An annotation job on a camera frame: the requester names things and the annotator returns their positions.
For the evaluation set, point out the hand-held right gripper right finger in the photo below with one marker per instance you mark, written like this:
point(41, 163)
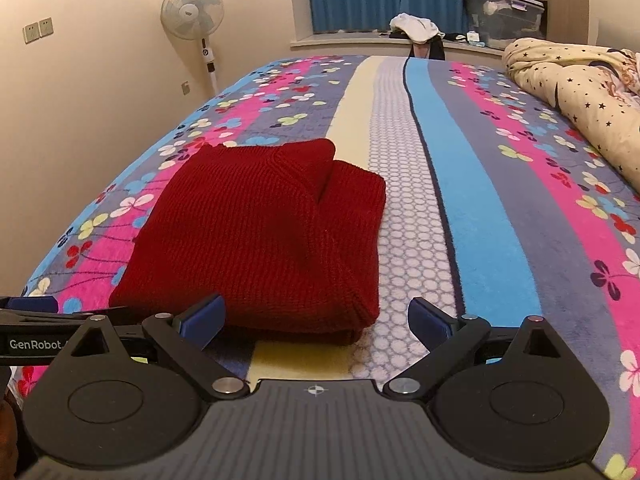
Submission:
point(427, 321)

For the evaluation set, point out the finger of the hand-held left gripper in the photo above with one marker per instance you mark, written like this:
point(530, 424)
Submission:
point(30, 305)

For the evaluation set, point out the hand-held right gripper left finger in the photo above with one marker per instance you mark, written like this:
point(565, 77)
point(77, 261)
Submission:
point(205, 321)

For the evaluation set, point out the red knitted sweater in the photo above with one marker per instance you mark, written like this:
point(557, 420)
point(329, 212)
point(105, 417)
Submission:
point(260, 240)

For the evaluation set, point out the white clothes pile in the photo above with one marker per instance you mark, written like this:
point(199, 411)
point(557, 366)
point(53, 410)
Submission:
point(412, 27)

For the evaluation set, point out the floral striped blanket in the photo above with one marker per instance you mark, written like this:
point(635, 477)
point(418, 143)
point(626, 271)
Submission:
point(475, 185)

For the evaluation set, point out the dark hanging garment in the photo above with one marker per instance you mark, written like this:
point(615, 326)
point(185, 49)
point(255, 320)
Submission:
point(430, 50)

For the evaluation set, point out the cream star print quilt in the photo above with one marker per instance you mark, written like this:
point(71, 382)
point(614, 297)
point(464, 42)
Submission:
point(575, 90)

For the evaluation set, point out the small light blue box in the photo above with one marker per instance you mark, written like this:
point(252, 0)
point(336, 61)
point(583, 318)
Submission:
point(473, 37)

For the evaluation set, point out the white standing fan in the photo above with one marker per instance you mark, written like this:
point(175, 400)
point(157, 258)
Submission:
point(192, 10)

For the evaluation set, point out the clear plastic storage box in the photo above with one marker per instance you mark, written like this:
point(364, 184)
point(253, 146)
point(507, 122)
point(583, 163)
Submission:
point(505, 17)

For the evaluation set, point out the wooden cabinet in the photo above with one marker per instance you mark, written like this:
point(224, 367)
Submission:
point(570, 0)

